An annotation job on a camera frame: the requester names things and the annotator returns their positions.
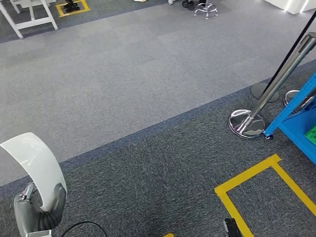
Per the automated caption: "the white frame table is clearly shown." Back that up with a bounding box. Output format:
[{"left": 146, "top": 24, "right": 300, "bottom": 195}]
[{"left": 0, "top": 0, "right": 59, "bottom": 40}]

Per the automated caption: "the white curved plastic part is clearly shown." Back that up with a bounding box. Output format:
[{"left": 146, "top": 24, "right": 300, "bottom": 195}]
[{"left": 0, "top": 132, "right": 67, "bottom": 213}]

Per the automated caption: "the chrome stanchion post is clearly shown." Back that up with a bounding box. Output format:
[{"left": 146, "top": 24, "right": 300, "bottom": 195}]
[
  {"left": 228, "top": 32, "right": 316, "bottom": 139},
  {"left": 284, "top": 90, "right": 315, "bottom": 114}
]

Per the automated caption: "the chrome stool base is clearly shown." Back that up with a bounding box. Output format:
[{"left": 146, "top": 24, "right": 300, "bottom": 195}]
[{"left": 193, "top": 2, "right": 219, "bottom": 20}]

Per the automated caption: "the blue metal shelf rack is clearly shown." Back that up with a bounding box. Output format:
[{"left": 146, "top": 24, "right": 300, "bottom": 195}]
[{"left": 262, "top": 72, "right": 316, "bottom": 166}]

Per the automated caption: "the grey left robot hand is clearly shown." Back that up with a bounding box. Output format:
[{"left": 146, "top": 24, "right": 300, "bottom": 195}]
[{"left": 14, "top": 182, "right": 66, "bottom": 237}]

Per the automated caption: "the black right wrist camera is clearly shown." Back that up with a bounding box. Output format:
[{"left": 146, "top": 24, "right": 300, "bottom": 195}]
[{"left": 222, "top": 218, "right": 243, "bottom": 237}]

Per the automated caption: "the white display plinth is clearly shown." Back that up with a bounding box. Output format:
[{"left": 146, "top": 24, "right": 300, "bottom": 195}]
[{"left": 264, "top": 0, "right": 316, "bottom": 15}]

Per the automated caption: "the green plastic crate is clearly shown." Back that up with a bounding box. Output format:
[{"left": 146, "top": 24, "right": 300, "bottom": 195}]
[{"left": 304, "top": 125, "right": 316, "bottom": 147}]

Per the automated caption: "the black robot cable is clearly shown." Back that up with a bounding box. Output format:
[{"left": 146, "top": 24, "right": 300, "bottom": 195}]
[{"left": 61, "top": 221, "right": 108, "bottom": 237}]

